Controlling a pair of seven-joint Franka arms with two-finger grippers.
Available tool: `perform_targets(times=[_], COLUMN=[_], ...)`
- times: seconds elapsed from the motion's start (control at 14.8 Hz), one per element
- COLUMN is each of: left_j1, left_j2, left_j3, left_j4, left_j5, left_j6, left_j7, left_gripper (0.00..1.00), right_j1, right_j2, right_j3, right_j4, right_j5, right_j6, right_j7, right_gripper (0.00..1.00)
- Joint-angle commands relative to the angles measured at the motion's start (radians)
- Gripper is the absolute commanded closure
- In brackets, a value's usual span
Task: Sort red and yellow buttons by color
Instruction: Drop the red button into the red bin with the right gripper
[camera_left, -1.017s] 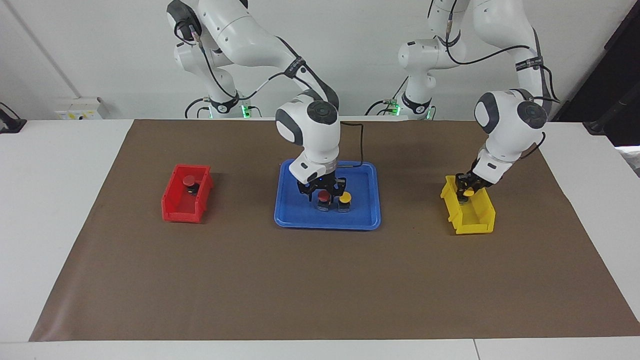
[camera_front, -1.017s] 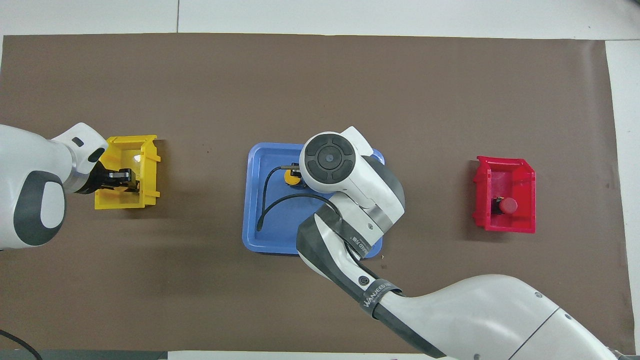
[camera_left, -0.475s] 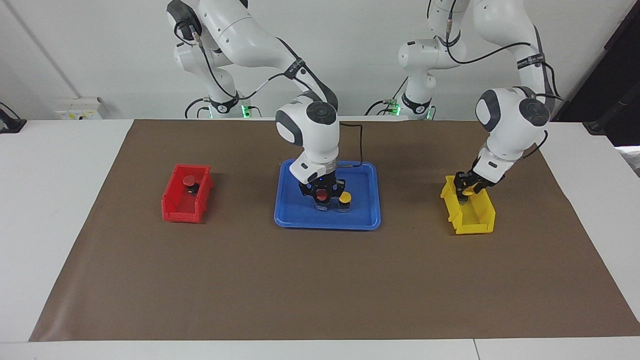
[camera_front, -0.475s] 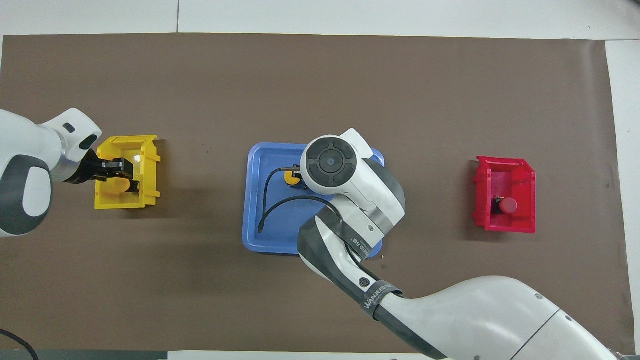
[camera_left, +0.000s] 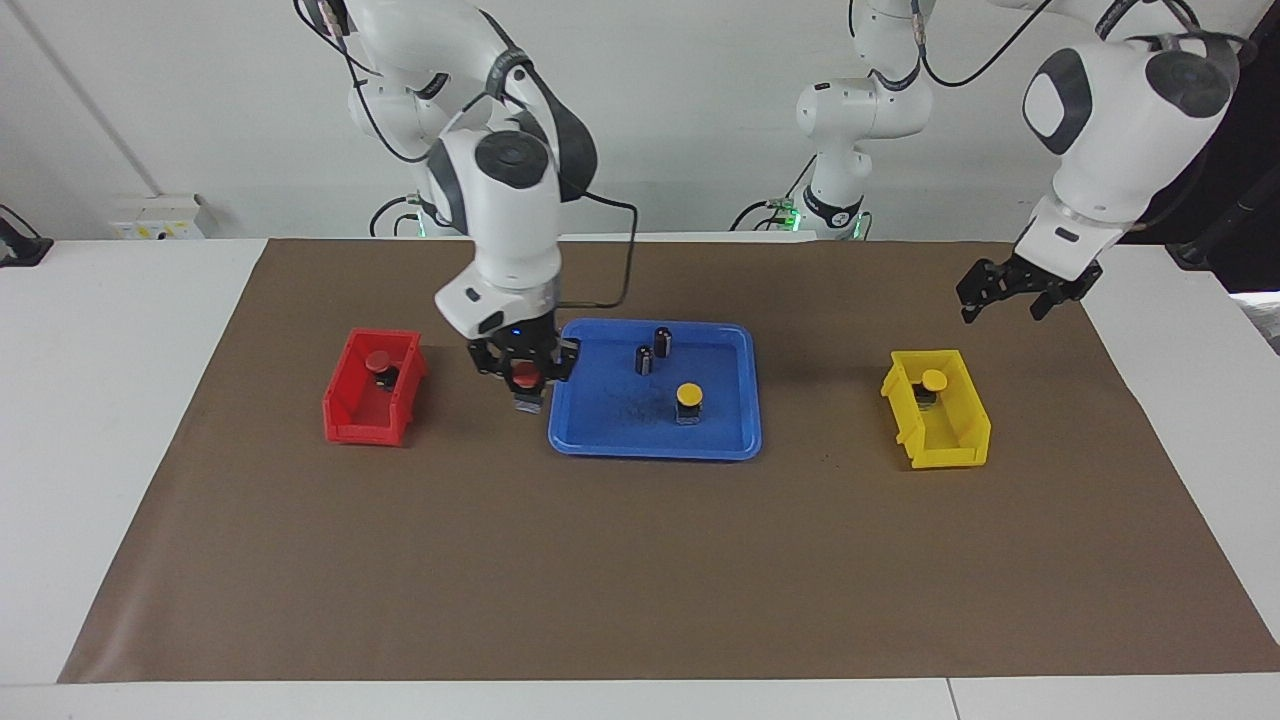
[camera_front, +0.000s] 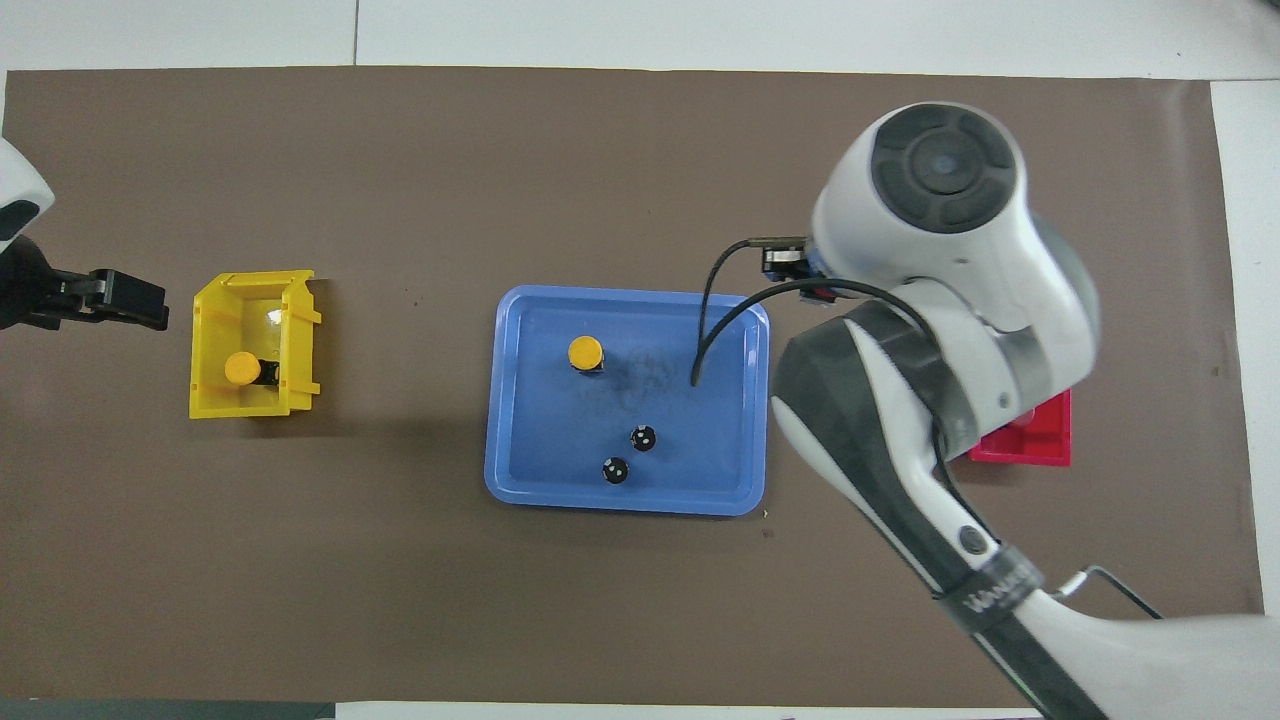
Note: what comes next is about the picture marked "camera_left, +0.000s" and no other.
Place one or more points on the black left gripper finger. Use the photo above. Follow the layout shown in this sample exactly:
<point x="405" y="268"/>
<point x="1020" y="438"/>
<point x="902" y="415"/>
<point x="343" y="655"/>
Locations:
<point x="1048" y="302"/>
<point x="978" y="290"/>

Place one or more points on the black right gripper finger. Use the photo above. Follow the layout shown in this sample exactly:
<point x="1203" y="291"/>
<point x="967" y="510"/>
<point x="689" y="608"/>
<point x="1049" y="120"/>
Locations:
<point x="494" y="368"/>
<point x="558" y="368"/>

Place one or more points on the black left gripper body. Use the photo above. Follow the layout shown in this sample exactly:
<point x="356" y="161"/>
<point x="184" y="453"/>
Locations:
<point x="1045" y="272"/>

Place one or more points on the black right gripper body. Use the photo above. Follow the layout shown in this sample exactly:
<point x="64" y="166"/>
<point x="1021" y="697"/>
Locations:
<point x="524" y="345"/>

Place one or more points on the red push button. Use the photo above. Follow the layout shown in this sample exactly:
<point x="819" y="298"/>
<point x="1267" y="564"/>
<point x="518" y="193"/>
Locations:
<point x="526" y="377"/>
<point x="379" y="360"/>

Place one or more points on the yellow push button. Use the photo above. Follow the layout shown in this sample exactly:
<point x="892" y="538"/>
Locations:
<point x="689" y="394"/>
<point x="933" y="379"/>

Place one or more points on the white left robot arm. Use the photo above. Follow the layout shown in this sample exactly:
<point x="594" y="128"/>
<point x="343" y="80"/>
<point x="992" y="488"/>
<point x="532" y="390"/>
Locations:
<point x="1110" y="130"/>

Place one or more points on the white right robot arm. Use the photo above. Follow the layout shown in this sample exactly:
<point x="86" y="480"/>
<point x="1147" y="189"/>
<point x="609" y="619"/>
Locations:
<point x="510" y="230"/>

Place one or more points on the blue plastic tray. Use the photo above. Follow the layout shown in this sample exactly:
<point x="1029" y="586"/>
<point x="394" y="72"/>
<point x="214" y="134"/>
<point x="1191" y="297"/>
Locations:
<point x="620" y="425"/>

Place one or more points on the black cylinder component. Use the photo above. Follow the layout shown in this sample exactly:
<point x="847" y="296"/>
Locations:
<point x="663" y="341"/>
<point x="644" y="360"/>

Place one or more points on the red plastic storage bin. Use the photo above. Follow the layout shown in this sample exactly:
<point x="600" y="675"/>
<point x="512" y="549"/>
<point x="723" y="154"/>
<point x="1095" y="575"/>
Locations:
<point x="365" y="420"/>

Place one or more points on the yellow plastic storage bin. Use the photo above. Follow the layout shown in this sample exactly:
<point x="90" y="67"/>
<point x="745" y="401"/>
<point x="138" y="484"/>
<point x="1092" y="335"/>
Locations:
<point x="950" y="440"/>

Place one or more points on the brown paper table mat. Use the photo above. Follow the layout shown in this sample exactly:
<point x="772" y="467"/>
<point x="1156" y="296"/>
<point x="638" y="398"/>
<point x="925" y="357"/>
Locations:
<point x="600" y="560"/>

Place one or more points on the black equipment stand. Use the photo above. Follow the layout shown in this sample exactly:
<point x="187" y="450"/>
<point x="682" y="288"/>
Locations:
<point x="1235" y="190"/>

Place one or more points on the black device on table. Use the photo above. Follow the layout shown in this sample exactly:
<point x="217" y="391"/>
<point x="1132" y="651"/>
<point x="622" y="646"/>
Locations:
<point x="22" y="245"/>

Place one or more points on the white wall socket box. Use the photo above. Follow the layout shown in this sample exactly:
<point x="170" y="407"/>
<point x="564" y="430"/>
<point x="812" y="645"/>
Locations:
<point x="155" y="218"/>

